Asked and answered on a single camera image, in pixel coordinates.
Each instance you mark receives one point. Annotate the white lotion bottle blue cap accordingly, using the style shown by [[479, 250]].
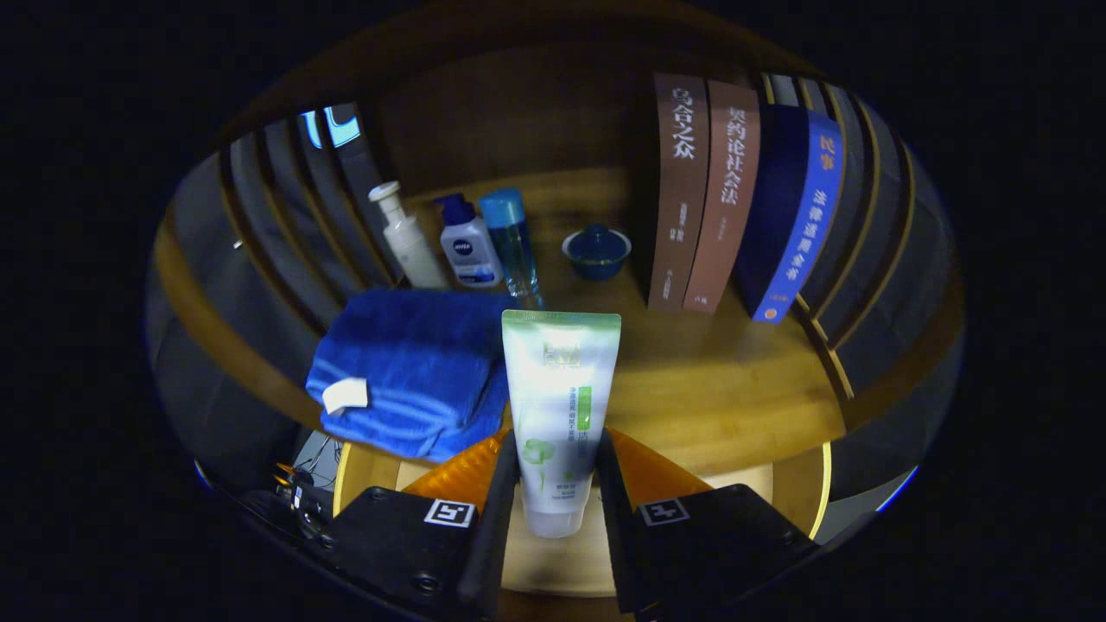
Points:
[[471, 250]]

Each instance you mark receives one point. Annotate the clear blue bottle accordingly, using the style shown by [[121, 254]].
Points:
[[511, 242]]

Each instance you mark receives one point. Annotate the blue book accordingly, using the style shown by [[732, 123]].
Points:
[[799, 233]]

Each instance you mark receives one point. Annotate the reddish brown book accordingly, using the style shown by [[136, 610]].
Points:
[[721, 216]]

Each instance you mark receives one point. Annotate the dark brown book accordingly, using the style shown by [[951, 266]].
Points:
[[678, 190]]

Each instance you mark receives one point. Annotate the wooden cabinet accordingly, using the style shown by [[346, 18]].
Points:
[[518, 112]]

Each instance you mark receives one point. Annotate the white pump bottle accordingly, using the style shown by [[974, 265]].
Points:
[[410, 246]]

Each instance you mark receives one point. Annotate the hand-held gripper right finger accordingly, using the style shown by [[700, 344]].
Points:
[[618, 536]]

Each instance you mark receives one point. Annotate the blue lidded teacup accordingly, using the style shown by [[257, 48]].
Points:
[[596, 255]]

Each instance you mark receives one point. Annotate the blue folded towel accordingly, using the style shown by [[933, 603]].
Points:
[[406, 363]]

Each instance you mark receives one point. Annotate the white green tube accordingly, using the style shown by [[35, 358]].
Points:
[[562, 389]]

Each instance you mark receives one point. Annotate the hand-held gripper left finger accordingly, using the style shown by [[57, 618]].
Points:
[[488, 536]]

